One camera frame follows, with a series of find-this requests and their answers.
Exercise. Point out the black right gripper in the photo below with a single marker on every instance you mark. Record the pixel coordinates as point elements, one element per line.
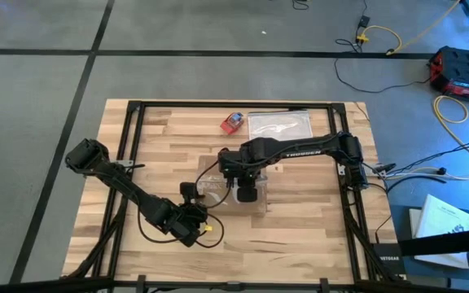
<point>238,167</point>

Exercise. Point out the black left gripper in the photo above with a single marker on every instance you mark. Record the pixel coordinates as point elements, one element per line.
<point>187,224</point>

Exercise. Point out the taped brown cardboard box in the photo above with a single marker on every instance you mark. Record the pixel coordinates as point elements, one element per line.
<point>259,203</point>

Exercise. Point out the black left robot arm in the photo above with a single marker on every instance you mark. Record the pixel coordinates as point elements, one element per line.
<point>120,183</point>

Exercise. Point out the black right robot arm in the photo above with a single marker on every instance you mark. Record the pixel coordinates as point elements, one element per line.
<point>299,150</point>

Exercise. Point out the small red blue package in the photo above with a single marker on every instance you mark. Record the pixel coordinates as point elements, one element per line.
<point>231,122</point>

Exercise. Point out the clear bubble wrap bag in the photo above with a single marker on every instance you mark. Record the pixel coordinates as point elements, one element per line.
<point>279,126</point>

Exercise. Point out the black clamp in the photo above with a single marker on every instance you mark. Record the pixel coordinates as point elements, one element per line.
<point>385,167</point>

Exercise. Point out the black power adapter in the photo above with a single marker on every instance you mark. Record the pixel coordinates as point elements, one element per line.
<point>364,21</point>

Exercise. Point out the white booklet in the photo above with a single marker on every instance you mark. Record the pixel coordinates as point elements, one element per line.
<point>442,219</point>

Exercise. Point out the red black tool case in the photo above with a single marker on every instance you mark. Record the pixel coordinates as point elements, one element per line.
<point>462,69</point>

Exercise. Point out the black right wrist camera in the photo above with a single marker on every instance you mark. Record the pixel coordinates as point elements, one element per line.
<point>246,194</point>

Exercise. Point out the black network switch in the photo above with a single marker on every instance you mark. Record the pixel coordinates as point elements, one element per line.
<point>389,258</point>

